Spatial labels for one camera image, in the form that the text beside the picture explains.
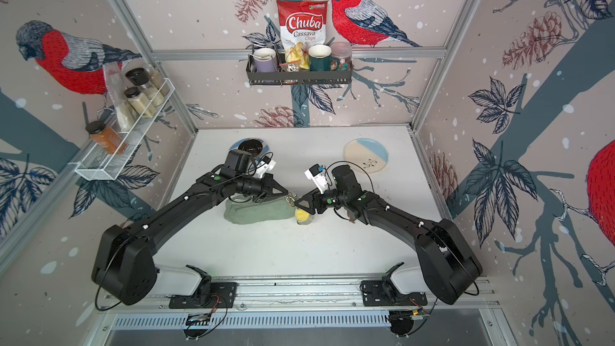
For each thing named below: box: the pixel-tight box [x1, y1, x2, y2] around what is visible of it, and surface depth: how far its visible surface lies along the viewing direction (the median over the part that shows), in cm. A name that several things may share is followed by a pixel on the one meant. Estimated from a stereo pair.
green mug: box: [308, 44, 340, 73], surface depth 85 cm
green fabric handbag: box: [224, 197, 298, 225], surface depth 81 cm
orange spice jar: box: [84, 120, 129, 155], surface depth 68 cm
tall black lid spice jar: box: [124, 67, 165, 107], surface depth 81 cm
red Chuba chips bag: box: [276, 0, 330, 50], surface depth 81 cm
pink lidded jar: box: [329, 41, 354, 72], surface depth 87 cm
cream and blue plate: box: [342, 137, 390, 173], surface depth 115 cm
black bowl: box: [237, 138, 263, 157], surface depth 109 cm
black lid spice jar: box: [124, 86, 157, 118], surface depth 78 cm
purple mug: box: [253, 47, 278, 73], surface depth 84 cm
